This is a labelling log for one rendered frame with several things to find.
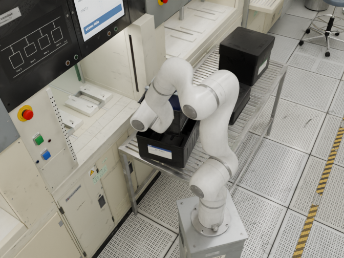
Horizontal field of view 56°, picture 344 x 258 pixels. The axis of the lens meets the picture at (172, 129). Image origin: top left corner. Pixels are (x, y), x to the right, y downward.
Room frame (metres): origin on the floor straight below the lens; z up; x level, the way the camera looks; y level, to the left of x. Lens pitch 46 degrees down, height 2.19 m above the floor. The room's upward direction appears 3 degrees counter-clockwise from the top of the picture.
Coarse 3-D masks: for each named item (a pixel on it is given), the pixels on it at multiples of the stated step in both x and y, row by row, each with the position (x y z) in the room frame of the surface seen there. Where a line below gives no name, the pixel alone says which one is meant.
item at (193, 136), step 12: (192, 120) 1.36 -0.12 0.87; (144, 132) 1.28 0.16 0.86; (156, 132) 1.37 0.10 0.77; (192, 132) 1.22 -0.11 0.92; (144, 144) 1.18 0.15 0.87; (156, 144) 1.15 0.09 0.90; (168, 144) 1.12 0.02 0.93; (180, 144) 1.25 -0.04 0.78; (192, 144) 1.22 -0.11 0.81; (144, 156) 1.18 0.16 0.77; (156, 156) 1.15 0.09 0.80; (168, 156) 1.12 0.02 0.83; (180, 156) 1.10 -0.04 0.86
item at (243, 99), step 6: (240, 84) 1.68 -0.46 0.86; (240, 90) 1.62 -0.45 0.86; (246, 90) 1.61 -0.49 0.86; (240, 96) 1.56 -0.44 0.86; (246, 96) 1.58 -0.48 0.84; (240, 102) 1.50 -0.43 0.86; (246, 102) 1.60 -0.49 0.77; (234, 108) 1.45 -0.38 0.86; (240, 108) 1.50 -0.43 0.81; (234, 114) 1.42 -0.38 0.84; (234, 120) 1.43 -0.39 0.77
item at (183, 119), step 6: (144, 96) 1.27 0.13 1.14; (138, 102) 1.22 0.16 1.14; (174, 114) 1.15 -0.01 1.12; (180, 114) 1.14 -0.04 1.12; (174, 120) 1.15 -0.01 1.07; (180, 120) 1.14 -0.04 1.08; (186, 120) 1.21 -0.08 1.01; (174, 126) 1.15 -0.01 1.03; (180, 126) 1.14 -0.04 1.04; (168, 132) 1.16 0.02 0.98; (174, 132) 1.15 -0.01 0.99; (180, 132) 1.14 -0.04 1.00
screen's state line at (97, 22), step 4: (120, 4) 1.47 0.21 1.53; (116, 8) 1.44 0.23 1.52; (120, 8) 1.47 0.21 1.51; (108, 12) 1.39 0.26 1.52; (112, 12) 1.42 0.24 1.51; (116, 12) 1.44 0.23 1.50; (100, 16) 1.35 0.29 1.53; (104, 16) 1.37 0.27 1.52; (108, 16) 1.39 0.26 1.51; (112, 16) 1.41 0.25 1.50; (96, 20) 1.33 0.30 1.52; (100, 20) 1.35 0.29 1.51; (104, 20) 1.37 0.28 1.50; (88, 24) 1.28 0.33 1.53; (92, 24) 1.30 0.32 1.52; (96, 24) 1.32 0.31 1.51; (100, 24) 1.34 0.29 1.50; (84, 28) 1.26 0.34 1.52; (88, 28) 1.28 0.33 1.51; (92, 28) 1.30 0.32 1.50; (84, 32) 1.26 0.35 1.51; (88, 32) 1.28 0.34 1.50
